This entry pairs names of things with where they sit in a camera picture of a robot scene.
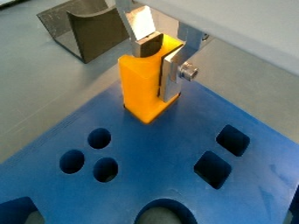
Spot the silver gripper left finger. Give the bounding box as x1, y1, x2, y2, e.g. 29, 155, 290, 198
116, 0, 164, 58

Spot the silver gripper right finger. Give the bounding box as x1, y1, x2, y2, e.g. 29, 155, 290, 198
159, 22, 206, 102

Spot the dark grey arch holder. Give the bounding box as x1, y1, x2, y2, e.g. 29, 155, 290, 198
37, 0, 128, 63

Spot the blue shape sorting board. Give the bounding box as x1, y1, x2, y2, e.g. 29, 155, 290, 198
0, 83, 299, 224

